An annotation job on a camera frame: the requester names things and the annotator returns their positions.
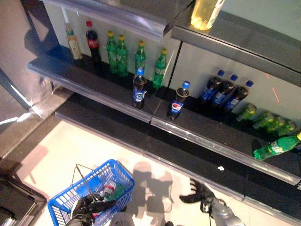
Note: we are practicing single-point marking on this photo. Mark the black shelf board clear rail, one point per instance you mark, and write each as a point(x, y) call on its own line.
point(105, 87)
point(122, 127)

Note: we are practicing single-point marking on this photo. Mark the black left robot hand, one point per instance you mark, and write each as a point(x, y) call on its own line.
point(87, 207)

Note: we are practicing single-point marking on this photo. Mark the dark shelf board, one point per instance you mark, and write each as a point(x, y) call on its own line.
point(235, 44)

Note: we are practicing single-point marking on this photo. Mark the Pepsi bottle cartoon label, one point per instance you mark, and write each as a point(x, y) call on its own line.
point(139, 91)

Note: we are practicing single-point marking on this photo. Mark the large yellow drink bottle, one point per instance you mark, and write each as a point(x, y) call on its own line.
point(204, 14)

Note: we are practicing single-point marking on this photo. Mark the black framed display cabinet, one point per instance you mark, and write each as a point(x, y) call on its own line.
point(16, 204)

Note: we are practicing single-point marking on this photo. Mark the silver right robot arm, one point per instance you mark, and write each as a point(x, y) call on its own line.
point(223, 214)

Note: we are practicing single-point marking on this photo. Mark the Pepsi bottle blue cap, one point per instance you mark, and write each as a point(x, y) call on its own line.
point(237, 97)
point(222, 93)
point(209, 90)

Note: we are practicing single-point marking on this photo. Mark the blue plastic shopping basket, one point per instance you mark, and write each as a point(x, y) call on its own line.
point(63, 204)

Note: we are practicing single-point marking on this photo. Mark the Coca-Cola bottle red cap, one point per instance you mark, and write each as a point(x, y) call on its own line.
point(93, 44)

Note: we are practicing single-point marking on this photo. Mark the yellow tea bottle green cap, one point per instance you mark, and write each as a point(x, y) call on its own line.
point(74, 44)

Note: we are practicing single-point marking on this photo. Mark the clear water bottle red label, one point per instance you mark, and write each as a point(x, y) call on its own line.
point(109, 189)

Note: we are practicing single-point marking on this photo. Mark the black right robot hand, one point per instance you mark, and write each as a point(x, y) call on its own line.
point(203, 195)

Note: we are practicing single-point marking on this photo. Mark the white paper scrap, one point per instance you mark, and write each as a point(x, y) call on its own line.
point(220, 168)

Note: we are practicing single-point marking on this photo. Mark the Pepsi bottle round logo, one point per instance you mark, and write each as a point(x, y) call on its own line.
point(177, 103)

